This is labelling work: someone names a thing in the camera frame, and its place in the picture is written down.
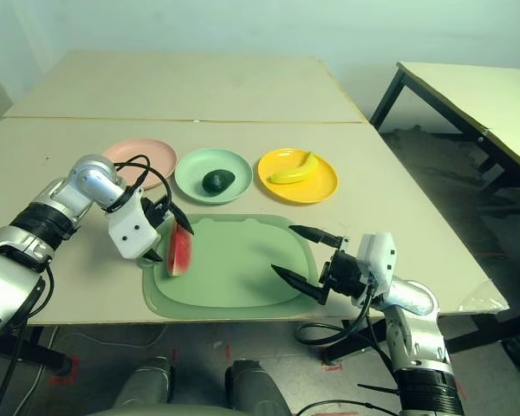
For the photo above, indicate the grey robot foot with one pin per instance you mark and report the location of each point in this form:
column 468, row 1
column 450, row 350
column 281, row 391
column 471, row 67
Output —
column 255, row 385
column 145, row 381

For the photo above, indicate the clear plastic film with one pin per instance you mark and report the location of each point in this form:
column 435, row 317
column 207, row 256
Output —
column 485, row 299

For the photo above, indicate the pink round plate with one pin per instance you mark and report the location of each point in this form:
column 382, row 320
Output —
column 156, row 156

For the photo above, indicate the black table leg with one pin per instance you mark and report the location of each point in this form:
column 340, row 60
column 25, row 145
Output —
column 39, row 353
column 481, row 333

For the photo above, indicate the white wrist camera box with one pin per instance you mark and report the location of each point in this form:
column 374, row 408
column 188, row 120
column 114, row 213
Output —
column 130, row 234
column 377, row 255

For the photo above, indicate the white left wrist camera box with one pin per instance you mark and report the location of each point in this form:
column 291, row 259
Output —
column 130, row 234

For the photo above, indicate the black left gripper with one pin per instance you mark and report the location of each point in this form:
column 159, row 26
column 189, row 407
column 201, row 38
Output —
column 156, row 213

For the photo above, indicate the green cutting board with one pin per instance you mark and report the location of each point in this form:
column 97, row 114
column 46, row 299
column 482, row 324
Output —
column 234, row 268

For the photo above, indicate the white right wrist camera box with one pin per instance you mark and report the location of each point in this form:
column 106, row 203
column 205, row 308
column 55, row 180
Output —
column 377, row 255

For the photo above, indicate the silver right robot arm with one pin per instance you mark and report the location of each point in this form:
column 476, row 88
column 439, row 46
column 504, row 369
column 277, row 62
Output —
column 416, row 338

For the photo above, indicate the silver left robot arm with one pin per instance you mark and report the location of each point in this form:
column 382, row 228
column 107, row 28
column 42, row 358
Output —
column 34, row 225

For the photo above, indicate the dark green avocado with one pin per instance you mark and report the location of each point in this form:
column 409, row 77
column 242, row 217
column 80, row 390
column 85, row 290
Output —
column 216, row 181

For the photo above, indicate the yellow banana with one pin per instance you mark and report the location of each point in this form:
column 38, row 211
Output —
column 294, row 174

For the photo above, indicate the beige side table black frame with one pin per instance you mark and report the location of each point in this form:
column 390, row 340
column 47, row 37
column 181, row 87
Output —
column 481, row 95

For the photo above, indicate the yellow round plate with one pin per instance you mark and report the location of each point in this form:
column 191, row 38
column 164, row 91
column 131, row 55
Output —
column 312, row 188

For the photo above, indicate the grey robot right foot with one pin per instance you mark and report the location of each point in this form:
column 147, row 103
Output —
column 255, row 385

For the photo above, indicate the mint green round plate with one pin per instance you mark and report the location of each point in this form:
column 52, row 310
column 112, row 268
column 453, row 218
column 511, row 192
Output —
column 238, row 173

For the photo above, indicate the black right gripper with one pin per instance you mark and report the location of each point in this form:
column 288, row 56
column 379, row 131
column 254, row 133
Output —
column 344, row 275

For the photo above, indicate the grey robot left foot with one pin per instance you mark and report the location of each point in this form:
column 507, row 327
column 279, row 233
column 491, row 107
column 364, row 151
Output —
column 145, row 381

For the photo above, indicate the red watermelon slice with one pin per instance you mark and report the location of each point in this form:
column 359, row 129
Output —
column 180, row 255

